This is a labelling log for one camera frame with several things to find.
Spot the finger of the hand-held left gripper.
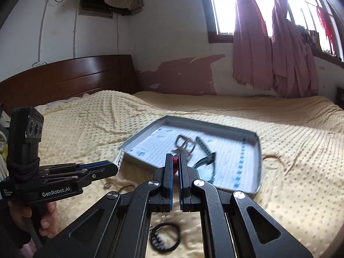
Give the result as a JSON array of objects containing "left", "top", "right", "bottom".
[
  {"left": 48, "top": 164, "right": 119, "bottom": 189},
  {"left": 45, "top": 160, "right": 111, "bottom": 177}
]

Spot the metal clip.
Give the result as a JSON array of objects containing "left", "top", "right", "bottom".
[{"left": 172, "top": 135, "right": 197, "bottom": 162}]

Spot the person's left hand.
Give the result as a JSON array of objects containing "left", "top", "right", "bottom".
[{"left": 8, "top": 201, "right": 58, "bottom": 238}]

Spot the barred window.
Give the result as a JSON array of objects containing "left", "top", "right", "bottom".
[{"left": 197, "top": 0, "right": 344, "bottom": 63}]

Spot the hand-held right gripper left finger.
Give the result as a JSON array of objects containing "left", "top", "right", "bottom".
[{"left": 34, "top": 153, "right": 175, "bottom": 258}]

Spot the dark wooden headboard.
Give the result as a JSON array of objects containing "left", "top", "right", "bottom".
[{"left": 0, "top": 54, "right": 139, "bottom": 114}]

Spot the dark thin hair tie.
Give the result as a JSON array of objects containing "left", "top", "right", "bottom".
[{"left": 118, "top": 183, "right": 135, "bottom": 194}]

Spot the white pillow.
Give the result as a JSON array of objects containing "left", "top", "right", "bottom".
[{"left": 34, "top": 92, "right": 92, "bottom": 114}]

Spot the black hair tie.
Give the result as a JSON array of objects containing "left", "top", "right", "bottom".
[
  {"left": 150, "top": 222, "right": 181, "bottom": 253},
  {"left": 191, "top": 153, "right": 216, "bottom": 168}
]

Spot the yellow dotted blanket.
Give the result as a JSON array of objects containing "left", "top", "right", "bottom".
[{"left": 5, "top": 90, "right": 344, "bottom": 258}]

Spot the pink curtain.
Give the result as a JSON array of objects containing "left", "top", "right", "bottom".
[
  {"left": 270, "top": 0, "right": 321, "bottom": 99},
  {"left": 226, "top": 0, "right": 273, "bottom": 91}
]

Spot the grey shallow tray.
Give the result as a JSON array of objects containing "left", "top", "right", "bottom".
[{"left": 118, "top": 115, "right": 263, "bottom": 194}]

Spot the red hanging tassel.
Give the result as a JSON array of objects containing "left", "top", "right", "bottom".
[{"left": 316, "top": 5, "right": 338, "bottom": 57}]

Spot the brown hair tie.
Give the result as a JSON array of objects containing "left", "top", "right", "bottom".
[{"left": 263, "top": 153, "right": 282, "bottom": 167}]

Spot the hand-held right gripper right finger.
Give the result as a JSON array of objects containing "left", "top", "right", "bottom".
[{"left": 179, "top": 154, "right": 313, "bottom": 258}]

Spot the window sill clutter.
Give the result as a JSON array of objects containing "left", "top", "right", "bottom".
[{"left": 295, "top": 24, "right": 323, "bottom": 52}]

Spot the silver glitter hair clip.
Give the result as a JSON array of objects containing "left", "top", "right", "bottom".
[{"left": 113, "top": 150, "right": 126, "bottom": 169}]

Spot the dark wall box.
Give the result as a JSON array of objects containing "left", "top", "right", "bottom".
[{"left": 78, "top": 0, "right": 115, "bottom": 20}]

